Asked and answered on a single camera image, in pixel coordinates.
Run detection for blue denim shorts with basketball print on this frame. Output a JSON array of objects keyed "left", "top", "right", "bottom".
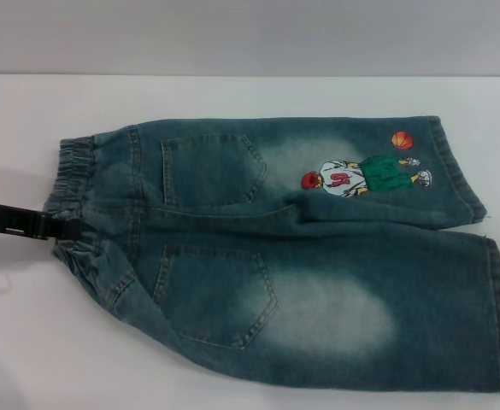
[{"left": 48, "top": 114, "right": 500, "bottom": 396}]

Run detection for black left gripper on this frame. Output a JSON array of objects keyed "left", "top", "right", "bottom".
[{"left": 0, "top": 199, "right": 85, "bottom": 247}]

